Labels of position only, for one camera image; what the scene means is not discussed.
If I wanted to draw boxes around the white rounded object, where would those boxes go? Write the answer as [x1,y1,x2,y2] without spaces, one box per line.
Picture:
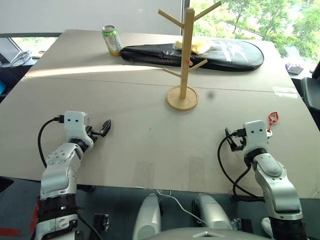
[260,217,273,237]

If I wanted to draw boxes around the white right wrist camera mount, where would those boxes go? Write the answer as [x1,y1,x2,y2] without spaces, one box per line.
[242,120,268,154]

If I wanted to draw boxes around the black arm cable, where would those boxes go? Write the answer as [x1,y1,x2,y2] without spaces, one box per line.
[37,115,67,169]
[216,128,266,202]

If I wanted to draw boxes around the thin white cable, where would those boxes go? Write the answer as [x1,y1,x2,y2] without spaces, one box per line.
[155,189,208,225]

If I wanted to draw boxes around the silver robot leg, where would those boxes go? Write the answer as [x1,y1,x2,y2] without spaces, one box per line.
[132,193,163,240]
[192,194,235,231]

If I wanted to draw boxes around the wooden branch hanger stand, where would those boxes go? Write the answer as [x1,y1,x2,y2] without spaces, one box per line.
[157,0,223,112]

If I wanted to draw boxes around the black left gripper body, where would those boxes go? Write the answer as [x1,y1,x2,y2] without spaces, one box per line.
[85,124,99,142]

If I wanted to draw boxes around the yellow cloth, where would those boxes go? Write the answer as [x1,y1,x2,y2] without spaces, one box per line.
[173,37,212,56]

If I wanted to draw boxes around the black racket bag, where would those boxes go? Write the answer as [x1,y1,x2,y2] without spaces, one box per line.
[120,38,265,73]

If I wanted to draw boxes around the keys with red ring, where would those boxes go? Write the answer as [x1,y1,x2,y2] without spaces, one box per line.
[265,112,279,139]

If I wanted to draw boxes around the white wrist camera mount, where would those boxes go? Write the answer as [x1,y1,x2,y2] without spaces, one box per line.
[63,110,95,147]
[242,120,268,154]

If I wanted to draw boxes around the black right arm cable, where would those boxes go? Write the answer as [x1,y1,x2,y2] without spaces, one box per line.
[216,128,266,202]

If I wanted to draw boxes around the silver right robot leg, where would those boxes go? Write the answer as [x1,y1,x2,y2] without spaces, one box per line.
[192,194,235,231]

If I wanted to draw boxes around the white cable bundle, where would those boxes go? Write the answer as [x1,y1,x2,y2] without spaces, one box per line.
[10,49,34,68]

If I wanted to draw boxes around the green drink can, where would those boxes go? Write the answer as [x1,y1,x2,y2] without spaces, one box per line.
[100,24,124,57]

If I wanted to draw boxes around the black caster wheel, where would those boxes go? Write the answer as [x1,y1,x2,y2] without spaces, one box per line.
[93,213,111,232]

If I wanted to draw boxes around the red floor tape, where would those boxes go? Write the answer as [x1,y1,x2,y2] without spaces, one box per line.
[0,227,22,239]

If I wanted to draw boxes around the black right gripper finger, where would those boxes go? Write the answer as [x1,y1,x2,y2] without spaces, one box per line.
[224,127,241,152]

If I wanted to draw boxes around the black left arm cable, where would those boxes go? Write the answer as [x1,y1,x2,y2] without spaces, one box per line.
[37,115,67,169]

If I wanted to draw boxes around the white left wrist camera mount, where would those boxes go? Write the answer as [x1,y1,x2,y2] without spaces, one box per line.
[63,110,95,147]

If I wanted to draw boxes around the grey robot torso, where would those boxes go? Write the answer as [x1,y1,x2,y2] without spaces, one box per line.
[141,226,274,240]

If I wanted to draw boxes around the silver left robot leg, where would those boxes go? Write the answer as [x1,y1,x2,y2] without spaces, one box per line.
[132,193,163,240]

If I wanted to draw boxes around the black office chair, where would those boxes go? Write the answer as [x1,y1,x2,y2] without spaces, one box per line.
[299,76,320,111]

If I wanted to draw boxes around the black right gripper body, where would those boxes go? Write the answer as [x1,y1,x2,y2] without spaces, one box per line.
[236,136,247,152]

